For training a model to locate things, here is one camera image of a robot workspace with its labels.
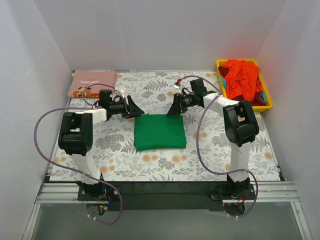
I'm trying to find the green t-shirt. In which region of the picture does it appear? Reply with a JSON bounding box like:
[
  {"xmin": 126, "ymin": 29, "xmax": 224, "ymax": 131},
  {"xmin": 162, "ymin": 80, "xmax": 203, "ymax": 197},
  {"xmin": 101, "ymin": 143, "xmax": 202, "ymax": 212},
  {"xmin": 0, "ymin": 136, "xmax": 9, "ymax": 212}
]
[{"xmin": 133, "ymin": 114, "xmax": 187, "ymax": 152}]

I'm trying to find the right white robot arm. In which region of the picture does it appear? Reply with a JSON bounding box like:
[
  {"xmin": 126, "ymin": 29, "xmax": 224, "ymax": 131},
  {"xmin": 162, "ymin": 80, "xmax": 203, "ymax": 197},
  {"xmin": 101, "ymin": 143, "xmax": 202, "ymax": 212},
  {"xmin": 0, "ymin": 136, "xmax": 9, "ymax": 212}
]
[{"xmin": 166, "ymin": 76, "xmax": 259, "ymax": 199}]

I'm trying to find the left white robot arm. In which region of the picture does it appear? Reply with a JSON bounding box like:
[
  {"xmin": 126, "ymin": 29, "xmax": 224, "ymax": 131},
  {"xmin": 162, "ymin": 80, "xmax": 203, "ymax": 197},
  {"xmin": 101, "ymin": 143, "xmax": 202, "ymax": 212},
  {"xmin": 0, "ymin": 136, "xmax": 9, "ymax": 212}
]
[{"xmin": 58, "ymin": 89, "xmax": 145, "ymax": 200}]

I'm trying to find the folded pink t-shirt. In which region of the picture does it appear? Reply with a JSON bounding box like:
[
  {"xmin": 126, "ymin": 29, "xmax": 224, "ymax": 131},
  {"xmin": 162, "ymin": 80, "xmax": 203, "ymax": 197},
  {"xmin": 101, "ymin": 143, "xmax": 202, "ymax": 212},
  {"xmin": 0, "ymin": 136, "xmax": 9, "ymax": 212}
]
[{"xmin": 67, "ymin": 70, "xmax": 118, "ymax": 99}]

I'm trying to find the red t-shirt in bin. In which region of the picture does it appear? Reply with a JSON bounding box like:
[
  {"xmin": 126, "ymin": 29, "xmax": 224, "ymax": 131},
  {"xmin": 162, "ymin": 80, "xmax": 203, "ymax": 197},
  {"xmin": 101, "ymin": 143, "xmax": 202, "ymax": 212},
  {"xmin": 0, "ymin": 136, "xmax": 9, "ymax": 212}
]
[{"xmin": 218, "ymin": 59, "xmax": 260, "ymax": 101}]

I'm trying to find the yellow plastic bin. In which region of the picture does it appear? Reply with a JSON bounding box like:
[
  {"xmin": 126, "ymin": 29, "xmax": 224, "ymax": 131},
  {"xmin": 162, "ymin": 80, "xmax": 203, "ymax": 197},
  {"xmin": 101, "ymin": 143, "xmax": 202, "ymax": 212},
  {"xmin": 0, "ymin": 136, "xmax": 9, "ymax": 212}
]
[{"xmin": 216, "ymin": 58, "xmax": 273, "ymax": 112}]

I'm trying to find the dark red cloth in bin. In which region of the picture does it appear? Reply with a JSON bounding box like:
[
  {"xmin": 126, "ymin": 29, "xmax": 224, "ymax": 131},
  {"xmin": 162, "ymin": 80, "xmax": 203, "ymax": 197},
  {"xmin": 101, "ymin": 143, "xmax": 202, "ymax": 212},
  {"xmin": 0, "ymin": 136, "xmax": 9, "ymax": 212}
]
[{"xmin": 217, "ymin": 65, "xmax": 266, "ymax": 107}]

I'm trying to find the blue cloth in bin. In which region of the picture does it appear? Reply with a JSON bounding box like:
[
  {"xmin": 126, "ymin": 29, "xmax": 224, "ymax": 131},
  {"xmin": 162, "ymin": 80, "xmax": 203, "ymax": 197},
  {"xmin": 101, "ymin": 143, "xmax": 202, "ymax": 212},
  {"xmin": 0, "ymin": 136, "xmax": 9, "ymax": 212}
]
[{"xmin": 222, "ymin": 76, "xmax": 268, "ymax": 106}]

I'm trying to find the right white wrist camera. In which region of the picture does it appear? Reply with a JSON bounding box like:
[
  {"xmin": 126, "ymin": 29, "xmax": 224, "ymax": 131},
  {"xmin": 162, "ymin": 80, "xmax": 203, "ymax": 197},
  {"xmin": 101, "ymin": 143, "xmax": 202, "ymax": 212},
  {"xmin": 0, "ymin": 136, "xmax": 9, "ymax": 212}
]
[{"xmin": 173, "ymin": 78, "xmax": 187, "ymax": 96}]

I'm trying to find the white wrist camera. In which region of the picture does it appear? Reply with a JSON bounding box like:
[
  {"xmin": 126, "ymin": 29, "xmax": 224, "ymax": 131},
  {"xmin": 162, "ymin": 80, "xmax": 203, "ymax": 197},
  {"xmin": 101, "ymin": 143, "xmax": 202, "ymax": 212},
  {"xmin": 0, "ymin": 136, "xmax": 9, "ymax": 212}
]
[
  {"xmin": 117, "ymin": 85, "xmax": 127, "ymax": 98},
  {"xmin": 173, "ymin": 78, "xmax": 187, "ymax": 96}
]

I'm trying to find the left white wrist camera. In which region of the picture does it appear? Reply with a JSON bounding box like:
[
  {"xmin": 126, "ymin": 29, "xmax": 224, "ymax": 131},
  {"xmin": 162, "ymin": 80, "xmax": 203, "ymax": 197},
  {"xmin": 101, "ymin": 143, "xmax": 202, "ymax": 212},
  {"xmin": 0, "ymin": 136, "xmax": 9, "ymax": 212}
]
[{"xmin": 117, "ymin": 85, "xmax": 127, "ymax": 98}]

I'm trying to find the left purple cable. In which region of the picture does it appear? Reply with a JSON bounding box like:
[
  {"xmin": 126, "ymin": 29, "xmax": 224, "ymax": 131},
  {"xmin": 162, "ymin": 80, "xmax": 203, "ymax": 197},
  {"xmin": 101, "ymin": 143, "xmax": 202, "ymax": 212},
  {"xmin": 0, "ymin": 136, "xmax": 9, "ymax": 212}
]
[{"xmin": 33, "ymin": 83, "xmax": 124, "ymax": 225}]

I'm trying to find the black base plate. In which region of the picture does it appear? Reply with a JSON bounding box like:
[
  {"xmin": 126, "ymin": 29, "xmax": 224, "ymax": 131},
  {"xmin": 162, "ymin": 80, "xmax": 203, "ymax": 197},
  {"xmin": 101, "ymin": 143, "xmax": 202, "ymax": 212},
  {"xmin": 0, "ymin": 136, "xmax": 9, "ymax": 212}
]
[{"xmin": 76, "ymin": 181, "xmax": 255, "ymax": 212}]

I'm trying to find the aluminium frame rail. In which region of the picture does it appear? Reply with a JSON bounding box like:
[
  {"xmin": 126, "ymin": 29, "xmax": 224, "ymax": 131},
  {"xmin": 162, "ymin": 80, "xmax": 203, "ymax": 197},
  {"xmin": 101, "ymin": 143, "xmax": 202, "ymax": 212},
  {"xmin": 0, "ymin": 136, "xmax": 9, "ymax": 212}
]
[{"xmin": 23, "ymin": 181, "xmax": 312, "ymax": 240}]

